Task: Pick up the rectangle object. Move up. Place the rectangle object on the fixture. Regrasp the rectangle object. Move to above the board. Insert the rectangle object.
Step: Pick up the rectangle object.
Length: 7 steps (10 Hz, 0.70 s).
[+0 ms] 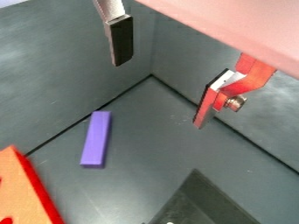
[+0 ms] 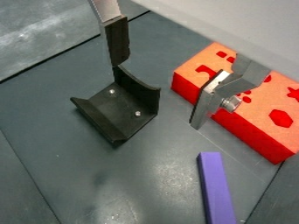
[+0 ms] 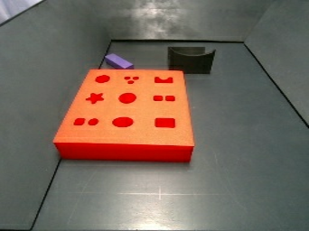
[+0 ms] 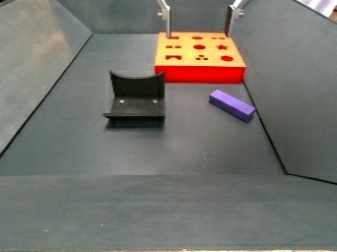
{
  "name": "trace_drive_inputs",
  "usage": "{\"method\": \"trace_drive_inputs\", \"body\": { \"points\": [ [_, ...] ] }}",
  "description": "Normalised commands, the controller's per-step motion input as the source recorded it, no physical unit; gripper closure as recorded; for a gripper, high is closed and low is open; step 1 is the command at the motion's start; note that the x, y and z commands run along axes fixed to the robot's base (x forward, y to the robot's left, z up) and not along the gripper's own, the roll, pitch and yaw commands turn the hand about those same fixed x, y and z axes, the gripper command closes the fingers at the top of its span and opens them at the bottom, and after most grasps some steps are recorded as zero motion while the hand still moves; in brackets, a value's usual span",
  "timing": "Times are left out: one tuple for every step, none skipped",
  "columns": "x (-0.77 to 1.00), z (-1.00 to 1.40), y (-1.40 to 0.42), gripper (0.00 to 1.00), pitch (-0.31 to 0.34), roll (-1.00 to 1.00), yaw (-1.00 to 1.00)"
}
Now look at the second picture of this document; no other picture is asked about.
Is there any gripper right finger with metal pad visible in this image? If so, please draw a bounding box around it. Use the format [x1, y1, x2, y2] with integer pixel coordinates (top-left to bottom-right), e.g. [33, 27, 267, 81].
[190, 53, 271, 130]

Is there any black curved fixture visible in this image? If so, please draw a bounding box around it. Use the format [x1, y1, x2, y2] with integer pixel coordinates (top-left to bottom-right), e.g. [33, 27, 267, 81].
[70, 66, 162, 144]

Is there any purple rectangular block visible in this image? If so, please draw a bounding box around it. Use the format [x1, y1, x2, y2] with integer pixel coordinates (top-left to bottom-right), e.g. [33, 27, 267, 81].
[198, 152, 238, 224]

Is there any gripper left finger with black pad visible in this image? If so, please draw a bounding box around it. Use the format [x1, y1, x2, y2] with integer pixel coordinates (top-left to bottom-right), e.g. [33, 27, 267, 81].
[89, 0, 131, 68]

